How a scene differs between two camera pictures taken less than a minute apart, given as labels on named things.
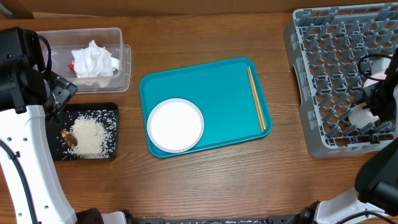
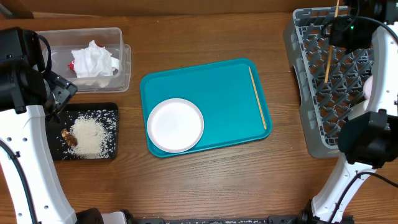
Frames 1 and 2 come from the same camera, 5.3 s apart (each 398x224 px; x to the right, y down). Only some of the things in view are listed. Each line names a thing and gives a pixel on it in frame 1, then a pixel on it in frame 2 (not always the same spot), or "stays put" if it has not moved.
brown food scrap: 68,138 stays put
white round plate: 175,126 stays put
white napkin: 92,61 stays put
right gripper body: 382,100 -> 351,34
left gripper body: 62,90 stays put
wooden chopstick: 255,99 -> 328,63
